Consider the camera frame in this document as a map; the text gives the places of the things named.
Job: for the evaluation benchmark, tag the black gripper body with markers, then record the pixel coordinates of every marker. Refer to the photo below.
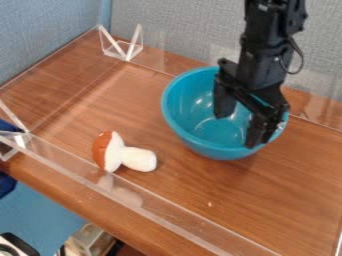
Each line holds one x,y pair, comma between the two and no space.
256,77

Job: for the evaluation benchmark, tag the blue cloth object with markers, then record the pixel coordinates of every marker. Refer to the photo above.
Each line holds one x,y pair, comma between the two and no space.
9,130

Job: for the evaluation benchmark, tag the blue plastic bowl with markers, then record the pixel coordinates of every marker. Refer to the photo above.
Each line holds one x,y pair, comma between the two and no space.
188,109

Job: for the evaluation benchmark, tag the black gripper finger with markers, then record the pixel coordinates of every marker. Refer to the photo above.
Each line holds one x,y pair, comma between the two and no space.
225,101
264,125

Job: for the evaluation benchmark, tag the black white object corner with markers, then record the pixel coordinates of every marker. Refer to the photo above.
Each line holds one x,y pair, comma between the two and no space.
13,246

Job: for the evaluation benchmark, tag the metal frame under table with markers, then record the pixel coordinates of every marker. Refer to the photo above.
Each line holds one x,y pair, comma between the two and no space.
90,241

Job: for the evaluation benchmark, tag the white brown toy mushroom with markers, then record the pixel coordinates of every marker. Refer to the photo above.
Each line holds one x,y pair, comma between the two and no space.
111,153

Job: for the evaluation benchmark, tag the clear acrylic corner bracket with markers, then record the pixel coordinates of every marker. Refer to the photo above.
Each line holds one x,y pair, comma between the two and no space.
123,50

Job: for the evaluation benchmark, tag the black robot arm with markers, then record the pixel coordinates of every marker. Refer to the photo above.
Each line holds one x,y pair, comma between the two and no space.
273,22

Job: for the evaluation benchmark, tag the clear acrylic back barrier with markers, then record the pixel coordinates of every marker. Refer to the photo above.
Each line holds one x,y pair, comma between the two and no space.
309,106

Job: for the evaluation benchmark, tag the clear acrylic front barrier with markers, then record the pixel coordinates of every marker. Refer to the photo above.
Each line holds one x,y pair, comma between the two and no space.
118,205

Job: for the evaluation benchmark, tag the clear acrylic barrier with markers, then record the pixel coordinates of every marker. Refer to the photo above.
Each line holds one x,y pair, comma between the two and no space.
309,106
118,205

